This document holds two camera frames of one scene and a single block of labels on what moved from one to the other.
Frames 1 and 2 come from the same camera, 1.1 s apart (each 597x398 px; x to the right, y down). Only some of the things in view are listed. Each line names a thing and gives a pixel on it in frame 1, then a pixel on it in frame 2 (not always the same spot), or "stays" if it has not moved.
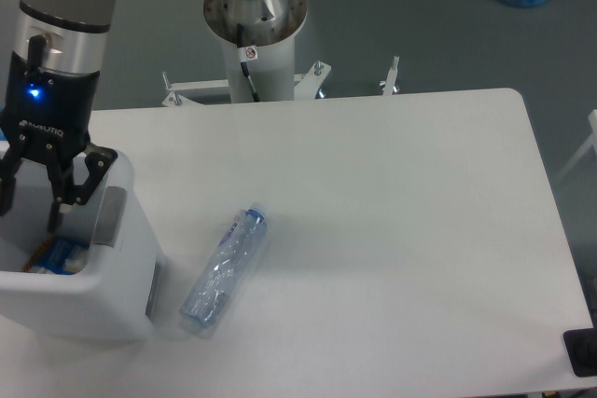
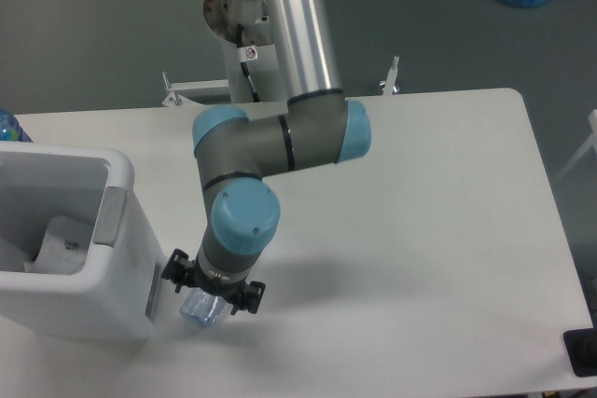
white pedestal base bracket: x=307 y=87 stays
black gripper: x=47 y=119 → x=184 y=271
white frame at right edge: x=592 y=142 stays
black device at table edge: x=581 y=345 stays
